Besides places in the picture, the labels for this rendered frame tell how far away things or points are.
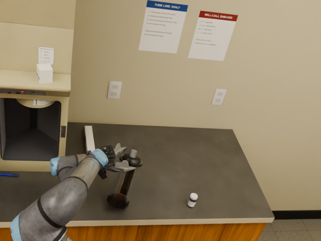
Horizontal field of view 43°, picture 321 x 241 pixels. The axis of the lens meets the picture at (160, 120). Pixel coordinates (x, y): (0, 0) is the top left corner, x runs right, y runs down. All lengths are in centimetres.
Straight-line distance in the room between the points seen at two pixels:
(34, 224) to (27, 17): 76
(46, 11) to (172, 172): 106
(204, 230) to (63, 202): 105
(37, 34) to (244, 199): 129
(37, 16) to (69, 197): 70
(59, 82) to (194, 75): 92
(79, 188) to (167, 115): 126
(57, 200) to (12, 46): 68
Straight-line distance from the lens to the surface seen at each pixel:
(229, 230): 219
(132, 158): 182
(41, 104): 183
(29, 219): 129
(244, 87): 248
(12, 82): 164
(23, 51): 168
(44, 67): 163
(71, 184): 129
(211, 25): 219
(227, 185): 221
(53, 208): 125
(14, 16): 162
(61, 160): 173
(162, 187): 208
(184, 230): 210
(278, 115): 272
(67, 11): 159
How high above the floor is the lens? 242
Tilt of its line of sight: 36 degrees down
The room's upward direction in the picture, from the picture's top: 14 degrees clockwise
